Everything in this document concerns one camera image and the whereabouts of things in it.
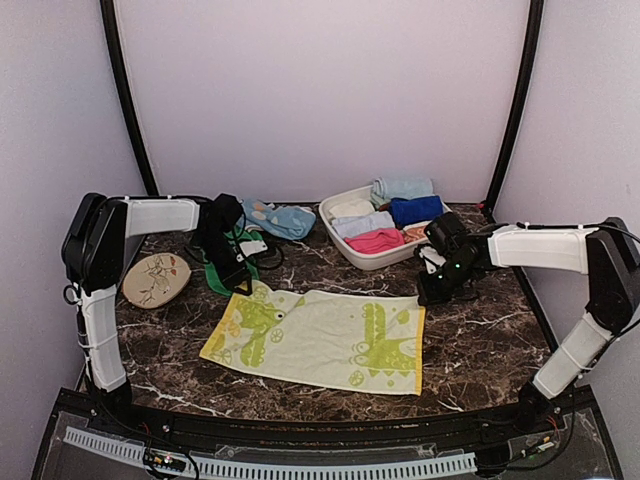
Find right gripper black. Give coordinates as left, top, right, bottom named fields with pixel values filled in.
left=416, top=257, right=479, bottom=306

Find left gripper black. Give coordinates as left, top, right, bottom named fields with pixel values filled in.
left=192, top=231, right=252, bottom=295

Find yellow-green crocodile towel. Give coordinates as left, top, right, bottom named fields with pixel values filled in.
left=200, top=281, right=426, bottom=395

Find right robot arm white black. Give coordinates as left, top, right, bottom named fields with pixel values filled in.
left=418, top=212, right=639, bottom=434

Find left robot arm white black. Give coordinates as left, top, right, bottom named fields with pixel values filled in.
left=61, top=193, right=252, bottom=436

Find green towel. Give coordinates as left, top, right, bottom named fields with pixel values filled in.
left=202, top=226, right=263, bottom=297

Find orange patterned rolled towel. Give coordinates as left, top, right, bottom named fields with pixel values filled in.
left=402, top=223, right=427, bottom=244

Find light blue patterned towel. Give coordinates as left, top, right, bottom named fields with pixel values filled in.
left=239, top=199, right=316, bottom=240

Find white plastic basin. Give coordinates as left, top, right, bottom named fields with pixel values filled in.
left=319, top=178, right=449, bottom=271

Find dark blue rolled towel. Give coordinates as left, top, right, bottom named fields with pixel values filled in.
left=389, top=195, right=444, bottom=227

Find pink rolled towel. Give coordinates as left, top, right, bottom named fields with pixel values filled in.
left=345, top=228, right=405, bottom=255

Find beige embroidered round cloth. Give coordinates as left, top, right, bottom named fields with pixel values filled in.
left=122, top=253, right=191, bottom=310

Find pale blue rolled towel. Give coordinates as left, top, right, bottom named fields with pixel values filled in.
left=371, top=177, right=434, bottom=200

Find lavender rolled towel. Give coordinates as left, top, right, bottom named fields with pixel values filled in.
left=331, top=211, right=395, bottom=239

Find cream rolled towel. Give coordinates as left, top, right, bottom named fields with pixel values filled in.
left=329, top=198, right=375, bottom=219

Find small circuit board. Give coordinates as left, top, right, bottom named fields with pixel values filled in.
left=143, top=449, right=187, bottom=472

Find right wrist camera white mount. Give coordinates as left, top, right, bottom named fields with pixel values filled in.
left=417, top=245, right=446, bottom=274

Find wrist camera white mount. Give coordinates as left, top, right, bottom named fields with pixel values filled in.
left=236, top=240, right=268, bottom=259
left=417, top=245, right=446, bottom=274

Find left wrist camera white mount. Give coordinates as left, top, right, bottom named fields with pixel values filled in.
left=236, top=240, right=268, bottom=259

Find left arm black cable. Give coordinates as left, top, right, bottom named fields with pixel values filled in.
left=184, top=209, right=284, bottom=274

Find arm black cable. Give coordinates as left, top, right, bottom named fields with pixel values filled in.
left=184, top=209, right=284, bottom=274
left=519, top=219, right=640, bottom=341

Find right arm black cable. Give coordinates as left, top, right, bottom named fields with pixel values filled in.
left=519, top=219, right=640, bottom=341

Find black front rail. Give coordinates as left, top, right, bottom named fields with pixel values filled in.
left=59, top=387, right=596, bottom=451

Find white slotted cable duct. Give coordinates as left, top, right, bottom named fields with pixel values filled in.
left=62, top=427, right=477, bottom=479

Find right black frame post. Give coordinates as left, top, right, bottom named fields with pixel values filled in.
left=483, top=0, right=545, bottom=215

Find black frame post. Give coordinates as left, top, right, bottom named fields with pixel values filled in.
left=483, top=0, right=545, bottom=215
left=99, top=0, right=159, bottom=196

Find left black frame post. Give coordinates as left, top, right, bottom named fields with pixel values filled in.
left=99, top=0, right=159, bottom=196

